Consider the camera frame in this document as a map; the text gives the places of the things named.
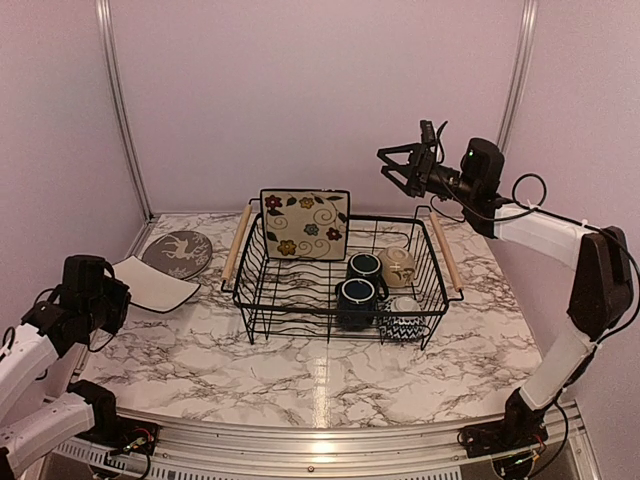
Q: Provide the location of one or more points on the dark blue mug front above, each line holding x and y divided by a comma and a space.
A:
357, 300

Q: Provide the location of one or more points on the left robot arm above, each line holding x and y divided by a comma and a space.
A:
89, 298

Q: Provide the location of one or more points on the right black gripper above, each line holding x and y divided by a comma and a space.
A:
421, 156

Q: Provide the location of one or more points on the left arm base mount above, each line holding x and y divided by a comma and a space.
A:
132, 439

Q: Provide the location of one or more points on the dark blue mug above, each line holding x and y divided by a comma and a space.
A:
364, 265
357, 300

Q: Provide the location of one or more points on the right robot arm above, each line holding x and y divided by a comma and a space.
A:
602, 289

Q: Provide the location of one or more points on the beige ceramic bowl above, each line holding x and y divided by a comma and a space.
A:
398, 266

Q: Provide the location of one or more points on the dark blue mug rear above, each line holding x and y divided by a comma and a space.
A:
364, 265

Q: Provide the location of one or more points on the blue white patterned bowl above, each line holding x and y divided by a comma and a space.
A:
401, 320

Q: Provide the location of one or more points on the grey reindeer round plate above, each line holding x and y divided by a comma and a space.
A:
182, 254

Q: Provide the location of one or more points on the white square plate black rim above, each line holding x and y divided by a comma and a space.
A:
151, 289

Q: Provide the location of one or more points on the floral square plate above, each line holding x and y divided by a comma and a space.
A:
305, 224

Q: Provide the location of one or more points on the right aluminium frame post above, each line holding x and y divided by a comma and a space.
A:
520, 71

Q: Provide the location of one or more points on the left aluminium frame post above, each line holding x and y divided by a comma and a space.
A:
106, 27

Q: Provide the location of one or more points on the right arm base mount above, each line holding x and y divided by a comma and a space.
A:
500, 445

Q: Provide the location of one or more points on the aluminium frame post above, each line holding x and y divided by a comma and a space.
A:
520, 71
106, 27

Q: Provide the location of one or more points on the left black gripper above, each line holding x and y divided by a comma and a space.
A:
119, 289

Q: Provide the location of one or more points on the black wire dish rack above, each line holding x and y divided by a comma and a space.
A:
305, 265

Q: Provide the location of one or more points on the front aluminium rail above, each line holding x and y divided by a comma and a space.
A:
190, 449

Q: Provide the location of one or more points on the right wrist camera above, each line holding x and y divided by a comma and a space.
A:
428, 133

